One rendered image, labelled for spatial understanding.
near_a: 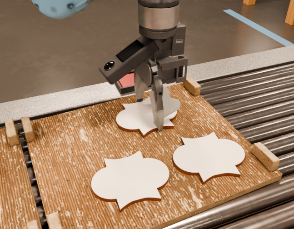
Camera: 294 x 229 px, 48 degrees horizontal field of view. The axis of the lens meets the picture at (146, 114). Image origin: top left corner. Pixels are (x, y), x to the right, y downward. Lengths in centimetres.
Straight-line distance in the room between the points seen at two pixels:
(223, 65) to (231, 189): 48
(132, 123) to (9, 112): 31
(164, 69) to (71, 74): 218
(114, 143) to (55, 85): 203
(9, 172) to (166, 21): 39
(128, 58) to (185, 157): 21
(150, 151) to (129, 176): 8
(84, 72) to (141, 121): 210
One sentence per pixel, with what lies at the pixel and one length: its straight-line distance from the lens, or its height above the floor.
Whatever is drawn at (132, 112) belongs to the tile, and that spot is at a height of 95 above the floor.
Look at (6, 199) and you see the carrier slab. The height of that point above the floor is 94.
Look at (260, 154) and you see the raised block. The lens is 66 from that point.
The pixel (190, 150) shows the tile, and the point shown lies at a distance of 65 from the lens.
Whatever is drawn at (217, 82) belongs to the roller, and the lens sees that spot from 91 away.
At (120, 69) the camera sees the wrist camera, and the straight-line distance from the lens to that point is 62.
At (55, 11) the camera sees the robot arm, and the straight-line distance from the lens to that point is 50.
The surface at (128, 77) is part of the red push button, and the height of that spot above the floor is 93.
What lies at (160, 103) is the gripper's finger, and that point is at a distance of 66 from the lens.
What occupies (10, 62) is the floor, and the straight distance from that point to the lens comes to 313.
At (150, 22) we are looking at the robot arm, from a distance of 60.
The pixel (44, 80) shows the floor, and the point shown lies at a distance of 277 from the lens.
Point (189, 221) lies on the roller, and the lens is 58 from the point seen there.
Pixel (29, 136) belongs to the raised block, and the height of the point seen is 95.
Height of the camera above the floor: 139
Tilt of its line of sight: 38 degrees down
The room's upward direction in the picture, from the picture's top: straight up
